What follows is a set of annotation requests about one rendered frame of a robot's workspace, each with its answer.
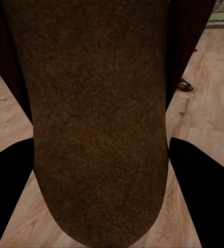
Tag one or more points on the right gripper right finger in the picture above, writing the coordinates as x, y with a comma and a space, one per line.
201, 181

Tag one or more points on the sandal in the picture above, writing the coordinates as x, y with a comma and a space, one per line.
96, 78
185, 86

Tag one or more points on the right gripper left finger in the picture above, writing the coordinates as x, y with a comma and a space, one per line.
15, 169

